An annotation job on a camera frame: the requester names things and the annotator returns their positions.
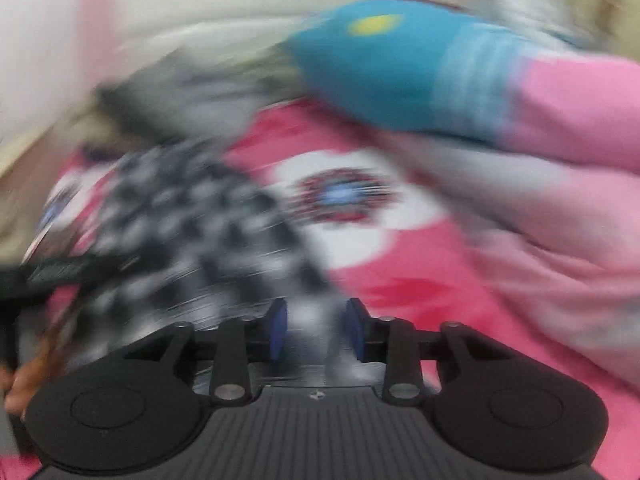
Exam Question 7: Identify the blue striped plush cushion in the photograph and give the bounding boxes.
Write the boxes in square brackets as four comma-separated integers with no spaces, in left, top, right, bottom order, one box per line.
[285,0,531,143]

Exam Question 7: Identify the grey crumpled garment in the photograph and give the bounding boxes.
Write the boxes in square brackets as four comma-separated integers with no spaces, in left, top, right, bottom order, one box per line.
[95,45,301,146]

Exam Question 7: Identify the person's left hand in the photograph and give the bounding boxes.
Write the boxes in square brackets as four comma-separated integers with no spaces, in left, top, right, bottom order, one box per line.
[2,362,38,417]

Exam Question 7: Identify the pink grey floral duvet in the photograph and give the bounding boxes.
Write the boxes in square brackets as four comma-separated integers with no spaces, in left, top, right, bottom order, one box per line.
[370,52,640,386]

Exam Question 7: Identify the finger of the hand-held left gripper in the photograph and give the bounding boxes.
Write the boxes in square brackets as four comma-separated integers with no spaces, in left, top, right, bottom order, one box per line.
[27,252,146,291]

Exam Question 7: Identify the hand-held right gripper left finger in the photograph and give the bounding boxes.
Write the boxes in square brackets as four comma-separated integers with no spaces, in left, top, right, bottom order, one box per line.
[122,297,289,406]

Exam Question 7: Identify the black white plaid pants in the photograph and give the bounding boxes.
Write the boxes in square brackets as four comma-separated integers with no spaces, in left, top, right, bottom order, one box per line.
[65,142,361,386]

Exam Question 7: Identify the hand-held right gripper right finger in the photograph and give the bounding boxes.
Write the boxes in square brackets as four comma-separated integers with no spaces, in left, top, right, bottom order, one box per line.
[345,297,506,406]

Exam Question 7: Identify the pink floral bed sheet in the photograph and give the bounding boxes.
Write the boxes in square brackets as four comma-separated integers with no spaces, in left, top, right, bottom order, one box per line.
[0,95,640,480]

